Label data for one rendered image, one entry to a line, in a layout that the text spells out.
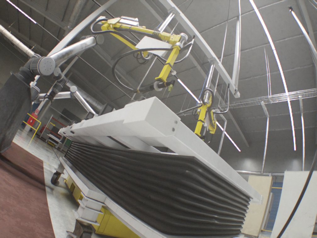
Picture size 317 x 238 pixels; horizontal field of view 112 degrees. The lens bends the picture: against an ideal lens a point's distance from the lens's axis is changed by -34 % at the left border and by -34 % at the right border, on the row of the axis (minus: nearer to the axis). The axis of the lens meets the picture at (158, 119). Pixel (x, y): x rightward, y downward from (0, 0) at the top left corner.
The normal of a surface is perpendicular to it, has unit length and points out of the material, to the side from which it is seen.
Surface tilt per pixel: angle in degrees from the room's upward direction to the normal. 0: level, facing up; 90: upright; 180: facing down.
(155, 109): 90
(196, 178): 146
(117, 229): 90
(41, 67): 95
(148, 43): 90
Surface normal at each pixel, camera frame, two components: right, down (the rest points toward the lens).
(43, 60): 0.88, 0.17
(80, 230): -0.57, -0.55
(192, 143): 0.65, -0.09
